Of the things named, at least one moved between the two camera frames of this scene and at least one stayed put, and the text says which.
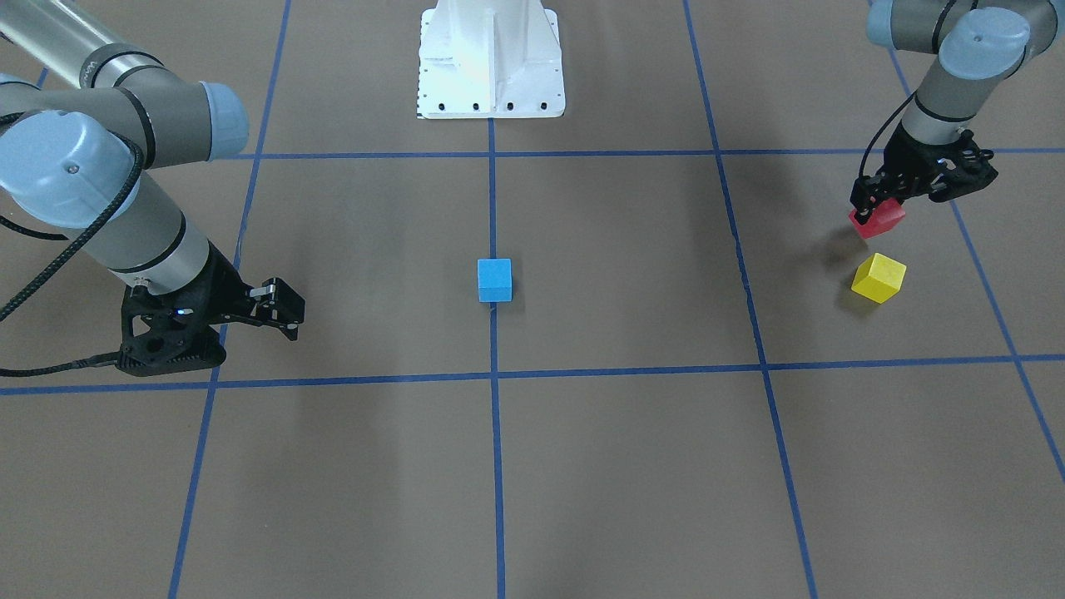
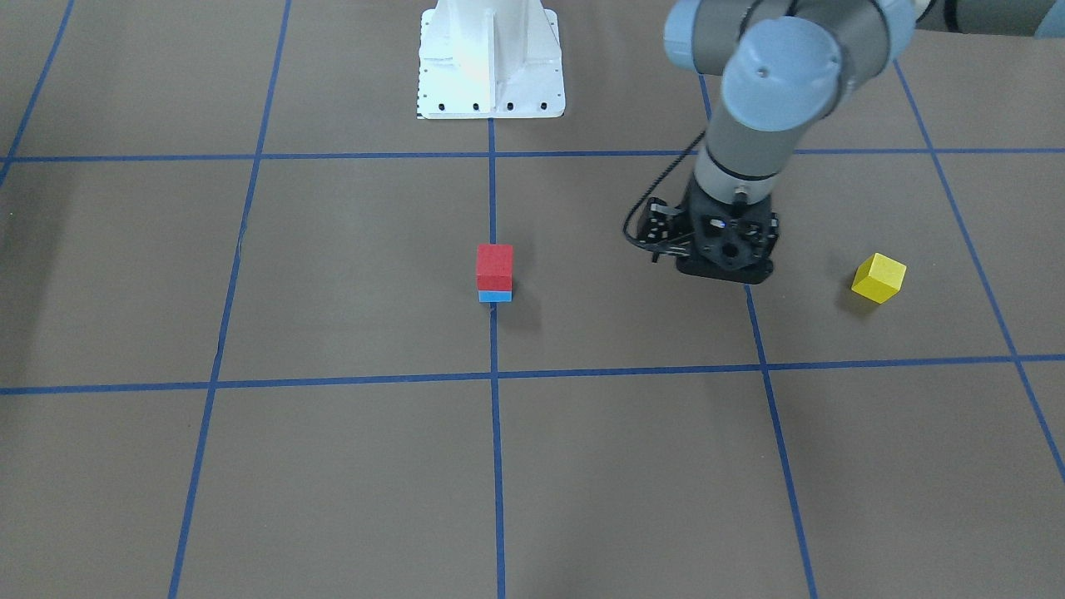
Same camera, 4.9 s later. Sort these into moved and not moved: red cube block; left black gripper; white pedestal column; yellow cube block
Moved: left black gripper; red cube block
Not moved: white pedestal column; yellow cube block
